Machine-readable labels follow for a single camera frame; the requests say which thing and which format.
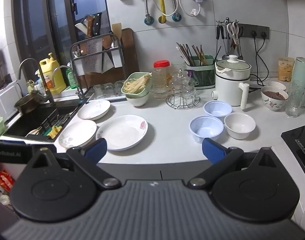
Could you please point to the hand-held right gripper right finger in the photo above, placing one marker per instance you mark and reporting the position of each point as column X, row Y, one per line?
column 213, row 151

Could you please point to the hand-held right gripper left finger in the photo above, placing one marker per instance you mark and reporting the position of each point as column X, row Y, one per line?
column 97, row 150

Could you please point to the blue plastic bowl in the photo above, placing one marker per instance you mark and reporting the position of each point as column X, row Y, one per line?
column 217, row 109
column 206, row 129

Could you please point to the black sink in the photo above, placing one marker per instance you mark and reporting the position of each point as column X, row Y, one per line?
column 20, row 127

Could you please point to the red packet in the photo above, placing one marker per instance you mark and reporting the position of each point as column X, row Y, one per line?
column 3, row 180

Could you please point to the large floral white plate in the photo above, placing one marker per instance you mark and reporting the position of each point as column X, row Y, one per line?
column 123, row 132

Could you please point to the white bowl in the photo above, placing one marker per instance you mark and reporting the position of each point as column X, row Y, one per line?
column 278, row 84
column 240, row 126
column 137, row 101

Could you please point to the yellow cloth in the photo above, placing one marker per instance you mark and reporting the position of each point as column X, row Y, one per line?
column 54, row 131

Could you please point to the white appliance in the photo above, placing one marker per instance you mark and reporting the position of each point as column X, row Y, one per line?
column 5, row 101

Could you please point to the black sink drain rack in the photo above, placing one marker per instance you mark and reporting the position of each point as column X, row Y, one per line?
column 57, row 116

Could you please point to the steel pot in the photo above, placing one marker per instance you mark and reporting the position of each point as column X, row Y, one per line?
column 30, row 102

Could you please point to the small drinking glass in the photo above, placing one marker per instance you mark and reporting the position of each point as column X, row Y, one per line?
column 98, row 91
column 108, row 88
column 118, row 86

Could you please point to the clear glass cup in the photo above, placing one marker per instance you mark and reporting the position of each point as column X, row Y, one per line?
column 176, row 91
column 191, row 92
column 178, row 69

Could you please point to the white electric pot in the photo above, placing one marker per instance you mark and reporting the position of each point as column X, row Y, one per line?
column 228, row 90

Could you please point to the green strainer basket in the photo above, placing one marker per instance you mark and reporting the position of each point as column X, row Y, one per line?
column 127, row 91

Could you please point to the steel faucet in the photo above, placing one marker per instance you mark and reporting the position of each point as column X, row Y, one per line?
column 43, row 80
column 77, row 85

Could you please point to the green chopstick holder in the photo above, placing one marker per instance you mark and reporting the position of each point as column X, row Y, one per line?
column 205, row 76

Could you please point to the green detergent bottle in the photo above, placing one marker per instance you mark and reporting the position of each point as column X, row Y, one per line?
column 72, row 78

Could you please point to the dried noodle bundle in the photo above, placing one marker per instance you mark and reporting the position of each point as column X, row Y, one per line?
column 136, row 83

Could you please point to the white patterned ceramic mug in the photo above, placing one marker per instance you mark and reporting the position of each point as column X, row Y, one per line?
column 273, row 103

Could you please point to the purple plastic item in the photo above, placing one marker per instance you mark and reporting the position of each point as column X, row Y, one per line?
column 190, row 73

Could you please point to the red lid glass jar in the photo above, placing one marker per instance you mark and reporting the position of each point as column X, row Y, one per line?
column 162, row 80

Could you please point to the black induction cooktop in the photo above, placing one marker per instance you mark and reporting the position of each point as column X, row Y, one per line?
column 300, row 140

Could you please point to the yellow detergent bottle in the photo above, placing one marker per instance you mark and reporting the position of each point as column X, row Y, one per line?
column 51, row 75

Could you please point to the glass pot lid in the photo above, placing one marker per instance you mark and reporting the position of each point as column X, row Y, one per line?
column 233, row 65

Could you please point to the steel cleaver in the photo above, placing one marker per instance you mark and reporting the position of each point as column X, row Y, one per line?
column 93, row 55

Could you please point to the textured glass tumbler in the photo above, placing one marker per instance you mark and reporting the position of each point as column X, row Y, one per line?
column 295, row 98

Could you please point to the wooden cutting board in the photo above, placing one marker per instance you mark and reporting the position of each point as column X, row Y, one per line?
column 130, row 55

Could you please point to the bundle of chopsticks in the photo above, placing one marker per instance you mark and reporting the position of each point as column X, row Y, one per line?
column 186, row 53

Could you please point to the black knife rack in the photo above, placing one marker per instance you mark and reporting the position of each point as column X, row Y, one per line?
column 117, row 45

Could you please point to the yellow carton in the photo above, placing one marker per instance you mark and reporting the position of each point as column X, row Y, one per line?
column 286, row 68

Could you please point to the green electric kettle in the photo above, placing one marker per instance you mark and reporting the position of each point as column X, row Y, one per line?
column 302, row 80

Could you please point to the wooden spatula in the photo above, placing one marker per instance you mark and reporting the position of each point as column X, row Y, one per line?
column 116, row 30

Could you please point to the kitchen scissors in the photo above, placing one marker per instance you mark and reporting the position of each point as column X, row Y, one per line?
column 233, row 30

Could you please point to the dark window frame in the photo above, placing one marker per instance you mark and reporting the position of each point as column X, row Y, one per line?
column 57, row 17

